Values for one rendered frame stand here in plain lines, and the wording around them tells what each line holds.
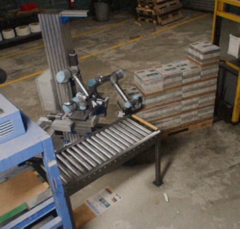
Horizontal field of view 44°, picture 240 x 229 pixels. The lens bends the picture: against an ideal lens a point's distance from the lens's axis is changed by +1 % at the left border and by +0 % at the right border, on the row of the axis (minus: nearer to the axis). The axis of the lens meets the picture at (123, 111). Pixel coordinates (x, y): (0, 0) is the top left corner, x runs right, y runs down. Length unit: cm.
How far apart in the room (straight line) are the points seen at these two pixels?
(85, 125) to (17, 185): 121
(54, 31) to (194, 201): 257
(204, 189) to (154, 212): 71
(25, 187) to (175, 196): 177
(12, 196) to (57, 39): 178
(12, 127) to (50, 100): 181
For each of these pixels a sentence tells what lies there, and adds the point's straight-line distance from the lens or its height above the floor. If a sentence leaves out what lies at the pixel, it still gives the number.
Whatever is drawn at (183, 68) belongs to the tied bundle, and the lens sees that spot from 434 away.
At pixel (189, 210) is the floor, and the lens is 369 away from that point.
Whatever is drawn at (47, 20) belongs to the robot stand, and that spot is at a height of 196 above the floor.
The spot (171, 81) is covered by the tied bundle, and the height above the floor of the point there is 96.
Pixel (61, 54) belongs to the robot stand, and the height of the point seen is 156.
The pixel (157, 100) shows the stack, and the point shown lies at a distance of 421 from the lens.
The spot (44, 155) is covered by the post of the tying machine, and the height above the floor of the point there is 140.
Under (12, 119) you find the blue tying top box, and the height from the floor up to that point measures 170.
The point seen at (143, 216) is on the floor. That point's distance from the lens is 361.
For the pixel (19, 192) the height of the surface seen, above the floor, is 80.
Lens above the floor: 281
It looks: 32 degrees down
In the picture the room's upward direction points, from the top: 4 degrees counter-clockwise
